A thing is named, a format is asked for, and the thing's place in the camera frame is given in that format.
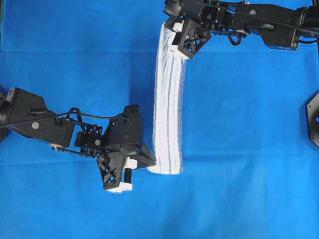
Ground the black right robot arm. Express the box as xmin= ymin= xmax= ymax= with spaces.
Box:
xmin=163 ymin=0 xmax=319 ymax=59

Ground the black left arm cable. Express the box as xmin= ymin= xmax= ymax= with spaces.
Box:
xmin=29 ymin=107 xmax=125 ymax=125

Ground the white blue-striped towel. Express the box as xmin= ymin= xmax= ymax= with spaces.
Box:
xmin=148 ymin=23 xmax=187 ymax=175

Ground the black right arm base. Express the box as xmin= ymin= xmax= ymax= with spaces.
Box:
xmin=306 ymin=93 xmax=319 ymax=147

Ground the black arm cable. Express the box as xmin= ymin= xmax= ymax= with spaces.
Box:
xmin=29 ymin=107 xmax=125 ymax=125
xmin=211 ymin=27 xmax=252 ymax=47

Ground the blue table cloth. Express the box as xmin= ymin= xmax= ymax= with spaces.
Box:
xmin=0 ymin=0 xmax=319 ymax=239

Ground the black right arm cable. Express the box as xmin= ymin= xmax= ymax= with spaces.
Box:
xmin=211 ymin=27 xmax=252 ymax=47

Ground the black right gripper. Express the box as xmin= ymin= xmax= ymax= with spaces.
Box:
xmin=163 ymin=0 xmax=217 ymax=59

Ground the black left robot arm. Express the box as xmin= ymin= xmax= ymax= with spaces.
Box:
xmin=0 ymin=88 xmax=157 ymax=193

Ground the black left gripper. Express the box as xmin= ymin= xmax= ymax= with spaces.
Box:
xmin=97 ymin=105 xmax=157 ymax=193

